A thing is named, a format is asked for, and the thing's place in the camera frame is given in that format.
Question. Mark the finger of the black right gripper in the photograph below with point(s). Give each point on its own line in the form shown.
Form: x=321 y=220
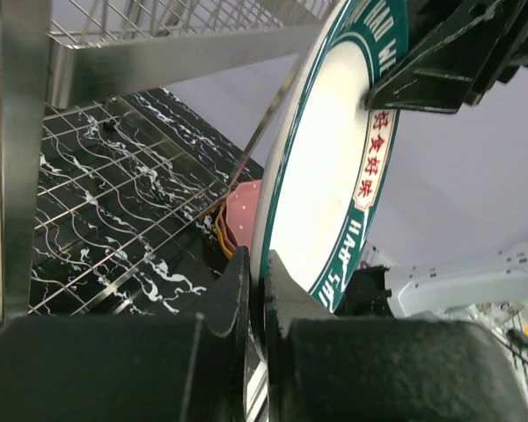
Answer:
x=458 y=50

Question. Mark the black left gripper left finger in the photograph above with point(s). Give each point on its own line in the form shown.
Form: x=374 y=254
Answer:
x=184 y=367

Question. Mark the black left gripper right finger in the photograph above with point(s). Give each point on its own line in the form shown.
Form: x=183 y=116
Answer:
x=322 y=367

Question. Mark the yellow dotted plate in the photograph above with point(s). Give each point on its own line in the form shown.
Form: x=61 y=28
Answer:
x=220 y=242

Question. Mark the grey green-rimmed plate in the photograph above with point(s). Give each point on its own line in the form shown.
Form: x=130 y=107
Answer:
x=326 y=170

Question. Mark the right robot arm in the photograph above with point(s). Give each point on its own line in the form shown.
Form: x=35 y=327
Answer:
x=400 y=291

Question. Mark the stainless steel dish rack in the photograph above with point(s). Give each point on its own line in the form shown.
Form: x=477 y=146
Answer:
x=107 y=179

